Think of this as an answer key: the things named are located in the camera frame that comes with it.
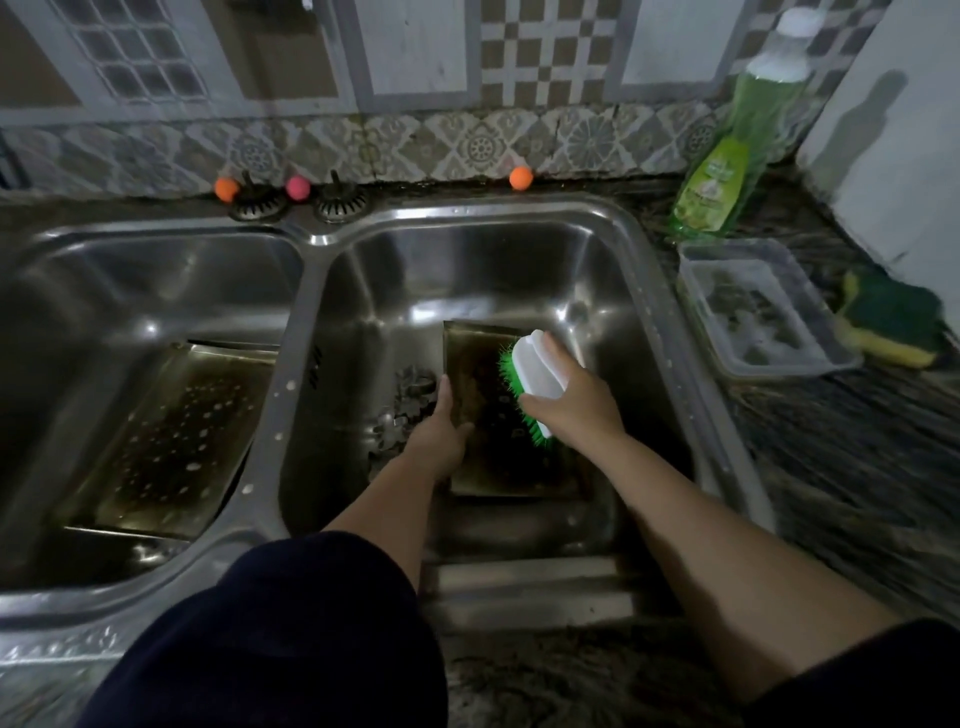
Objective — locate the person's right hand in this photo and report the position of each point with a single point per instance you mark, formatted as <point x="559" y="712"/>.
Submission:
<point x="581" y="409"/>

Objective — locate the person's left hand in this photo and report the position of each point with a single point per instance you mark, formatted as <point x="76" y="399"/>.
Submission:
<point x="435" y="446"/>

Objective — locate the person's right thumb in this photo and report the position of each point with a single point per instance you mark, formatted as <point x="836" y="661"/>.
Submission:
<point x="534" y="405"/>

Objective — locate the person's left thumb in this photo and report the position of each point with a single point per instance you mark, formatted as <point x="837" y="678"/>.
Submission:
<point x="463" y="431"/>

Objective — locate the white green bristle scrub brush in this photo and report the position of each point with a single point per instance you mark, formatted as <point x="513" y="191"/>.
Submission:
<point x="532" y="367"/>

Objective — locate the dark greasy metal tray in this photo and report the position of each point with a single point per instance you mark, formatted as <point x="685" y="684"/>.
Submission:
<point x="487" y="465"/>

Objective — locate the person's left forearm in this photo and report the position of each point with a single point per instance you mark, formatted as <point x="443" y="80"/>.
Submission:
<point x="390" y="517"/>

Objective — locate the person's right forearm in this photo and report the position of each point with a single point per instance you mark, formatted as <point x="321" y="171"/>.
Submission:
<point x="720" y="570"/>

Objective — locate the stainless steel double sink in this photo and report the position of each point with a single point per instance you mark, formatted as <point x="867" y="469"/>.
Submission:
<point x="300" y="360"/>

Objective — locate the orange ball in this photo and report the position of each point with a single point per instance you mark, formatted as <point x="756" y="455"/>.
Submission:
<point x="226" y="189"/>
<point x="521" y="178"/>

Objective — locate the clear plastic container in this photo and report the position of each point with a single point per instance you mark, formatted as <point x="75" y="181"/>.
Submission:
<point x="750" y="315"/>

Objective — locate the metal sink strainer plug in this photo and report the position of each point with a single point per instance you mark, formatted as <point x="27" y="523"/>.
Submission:
<point x="341" y="202"/>
<point x="257" y="204"/>

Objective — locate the person's dark left sleeve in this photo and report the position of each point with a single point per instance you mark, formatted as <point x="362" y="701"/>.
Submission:
<point x="300" y="637"/>

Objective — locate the person's dark sleeve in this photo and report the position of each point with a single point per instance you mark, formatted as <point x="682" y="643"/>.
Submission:
<point x="870" y="682"/>
<point x="300" y="637"/>

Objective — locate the greasy metal baking tray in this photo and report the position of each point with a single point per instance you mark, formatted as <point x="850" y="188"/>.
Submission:
<point x="172" y="450"/>

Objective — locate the pink ball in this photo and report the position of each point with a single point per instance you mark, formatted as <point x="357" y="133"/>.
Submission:
<point x="298" y="187"/>

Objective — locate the green dish soap bottle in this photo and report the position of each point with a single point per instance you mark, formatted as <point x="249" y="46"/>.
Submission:
<point x="739" y="127"/>

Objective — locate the green yellow sponge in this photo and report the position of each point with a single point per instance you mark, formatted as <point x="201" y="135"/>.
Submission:
<point x="892" y="311"/>

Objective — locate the person's dark right sleeve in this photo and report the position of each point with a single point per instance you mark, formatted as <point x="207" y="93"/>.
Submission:
<point x="870" y="682"/>

